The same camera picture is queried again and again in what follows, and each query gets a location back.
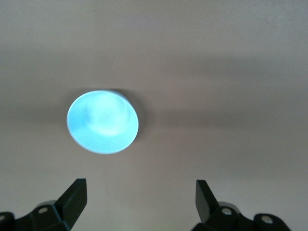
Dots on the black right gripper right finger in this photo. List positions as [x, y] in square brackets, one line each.
[207, 207]

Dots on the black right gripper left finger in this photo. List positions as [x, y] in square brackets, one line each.
[69, 204]

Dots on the blue plastic bowl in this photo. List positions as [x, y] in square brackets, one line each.
[103, 122]

